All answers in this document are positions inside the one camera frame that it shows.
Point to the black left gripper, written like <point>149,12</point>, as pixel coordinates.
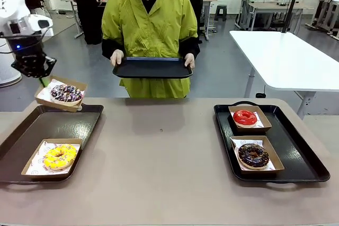
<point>23,47</point>

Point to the white red-printed liner paper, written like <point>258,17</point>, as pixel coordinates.
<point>47,89</point>
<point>260,123</point>
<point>37,166</point>
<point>254,140</point>

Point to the chocolate sprinkled donut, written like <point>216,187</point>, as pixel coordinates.
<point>66,94</point>

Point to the brown cardboard food box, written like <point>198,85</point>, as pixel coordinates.
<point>266,128</point>
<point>62,107</point>
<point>29,171</point>
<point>278,166</point>

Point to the yellow sprinkle donut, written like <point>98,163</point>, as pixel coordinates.
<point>60,157</point>

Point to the dark plastic serving tray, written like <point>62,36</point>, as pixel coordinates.
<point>152,68</point>

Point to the red glazed donut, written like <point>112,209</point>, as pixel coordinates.
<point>245,118</point>

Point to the chocolate sprinkle donut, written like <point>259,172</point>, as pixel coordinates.
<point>253,155</point>

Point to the person's left forearm black sleeve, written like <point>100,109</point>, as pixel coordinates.
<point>189,47</point>

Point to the person's right forearm black sleeve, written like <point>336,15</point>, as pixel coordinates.
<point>111,47</point>

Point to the person's right hand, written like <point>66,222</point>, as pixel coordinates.
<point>116,58</point>

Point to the person's left hand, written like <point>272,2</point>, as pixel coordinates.
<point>190,61</point>

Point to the person in yellow-green jacket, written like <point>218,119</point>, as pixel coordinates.
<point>148,32</point>

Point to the grey plastic stool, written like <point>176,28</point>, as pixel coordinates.
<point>221,11</point>

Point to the long background work desk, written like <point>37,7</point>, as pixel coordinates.
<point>275,6</point>

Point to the large white table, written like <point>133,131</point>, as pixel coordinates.
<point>286,59</point>

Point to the black stand pole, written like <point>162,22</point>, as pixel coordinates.
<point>291,6</point>

